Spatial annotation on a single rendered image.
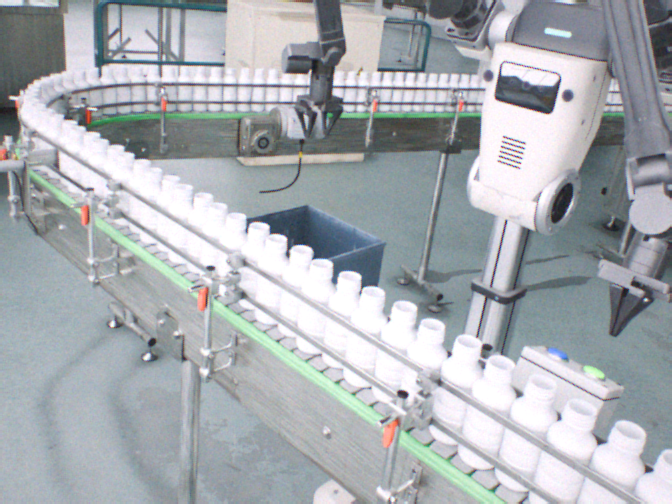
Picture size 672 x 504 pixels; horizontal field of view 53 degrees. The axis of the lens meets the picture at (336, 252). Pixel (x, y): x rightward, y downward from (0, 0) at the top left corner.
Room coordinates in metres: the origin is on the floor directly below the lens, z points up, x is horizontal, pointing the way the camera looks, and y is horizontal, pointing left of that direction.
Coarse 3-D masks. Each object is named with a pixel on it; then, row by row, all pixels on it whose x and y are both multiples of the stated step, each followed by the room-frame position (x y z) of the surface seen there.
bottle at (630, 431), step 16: (624, 432) 0.69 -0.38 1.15; (640, 432) 0.68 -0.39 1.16; (608, 448) 0.67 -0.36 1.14; (624, 448) 0.66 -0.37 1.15; (640, 448) 0.66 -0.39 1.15; (592, 464) 0.68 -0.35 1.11; (608, 464) 0.66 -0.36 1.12; (624, 464) 0.65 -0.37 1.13; (640, 464) 0.66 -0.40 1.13; (624, 480) 0.64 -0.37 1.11; (592, 496) 0.66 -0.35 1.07; (608, 496) 0.65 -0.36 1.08
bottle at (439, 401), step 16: (464, 336) 0.85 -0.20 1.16; (464, 352) 0.82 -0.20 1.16; (480, 352) 0.83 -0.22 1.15; (448, 368) 0.82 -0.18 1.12; (464, 368) 0.81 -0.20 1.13; (480, 368) 0.83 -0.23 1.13; (464, 384) 0.80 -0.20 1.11; (448, 400) 0.81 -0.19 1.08; (448, 416) 0.81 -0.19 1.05; (464, 416) 0.81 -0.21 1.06; (432, 432) 0.82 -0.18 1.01
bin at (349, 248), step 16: (288, 208) 1.82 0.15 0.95; (304, 208) 1.86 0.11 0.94; (272, 224) 1.77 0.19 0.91; (288, 224) 1.82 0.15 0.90; (304, 224) 1.86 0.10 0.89; (320, 224) 1.83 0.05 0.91; (336, 224) 1.78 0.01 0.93; (288, 240) 1.82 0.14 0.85; (304, 240) 1.87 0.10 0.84; (320, 240) 1.82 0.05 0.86; (336, 240) 1.78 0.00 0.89; (352, 240) 1.74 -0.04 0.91; (368, 240) 1.70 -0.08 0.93; (320, 256) 1.82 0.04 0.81; (336, 256) 1.53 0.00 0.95; (352, 256) 1.57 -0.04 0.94; (368, 256) 1.62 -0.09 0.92; (336, 272) 1.54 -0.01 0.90; (368, 272) 1.63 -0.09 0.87
